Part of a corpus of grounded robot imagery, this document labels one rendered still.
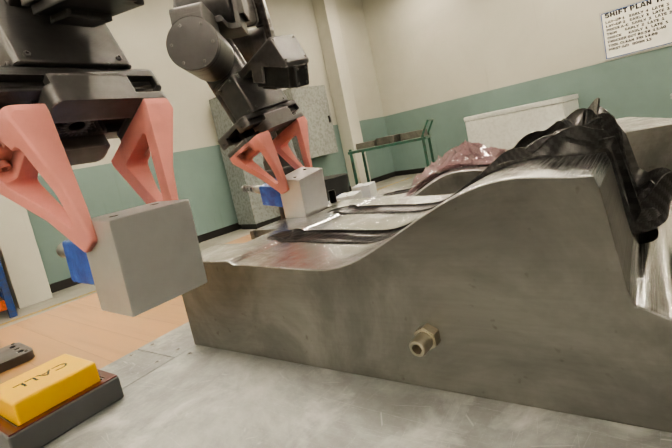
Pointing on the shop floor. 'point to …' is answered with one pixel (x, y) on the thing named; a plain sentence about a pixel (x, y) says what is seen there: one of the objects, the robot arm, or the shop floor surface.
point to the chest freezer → (518, 121)
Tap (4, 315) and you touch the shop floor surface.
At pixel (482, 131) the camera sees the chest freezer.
